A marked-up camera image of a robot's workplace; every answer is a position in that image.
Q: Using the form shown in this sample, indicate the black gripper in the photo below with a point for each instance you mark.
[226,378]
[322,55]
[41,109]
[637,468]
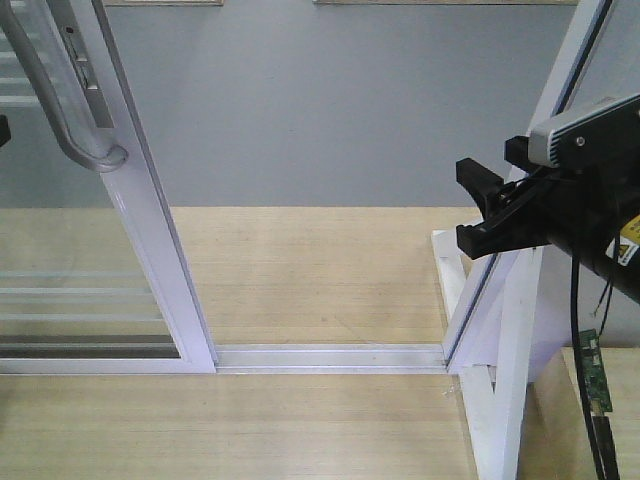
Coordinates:
[576,212]

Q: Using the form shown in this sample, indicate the grey door pull handle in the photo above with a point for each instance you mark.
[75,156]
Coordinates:
[35,71]

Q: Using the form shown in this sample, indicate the white sliding glass door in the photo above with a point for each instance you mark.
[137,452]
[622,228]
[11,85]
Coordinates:
[93,277]

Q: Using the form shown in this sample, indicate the aluminium floor door track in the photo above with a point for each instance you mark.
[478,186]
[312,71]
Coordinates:
[376,358]

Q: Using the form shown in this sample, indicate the white wooden support brace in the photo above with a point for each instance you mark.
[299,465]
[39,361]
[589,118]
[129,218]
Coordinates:
[488,342]

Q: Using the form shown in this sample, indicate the green circuit board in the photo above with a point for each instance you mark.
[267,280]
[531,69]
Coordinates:
[594,373]

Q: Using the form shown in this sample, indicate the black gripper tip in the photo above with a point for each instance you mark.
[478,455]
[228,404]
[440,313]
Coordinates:
[5,132]

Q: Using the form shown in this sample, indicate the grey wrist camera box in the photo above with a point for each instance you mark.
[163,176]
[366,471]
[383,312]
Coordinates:
[587,134]

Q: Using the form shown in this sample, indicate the white door frame post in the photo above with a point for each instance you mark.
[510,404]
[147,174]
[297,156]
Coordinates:
[579,46]

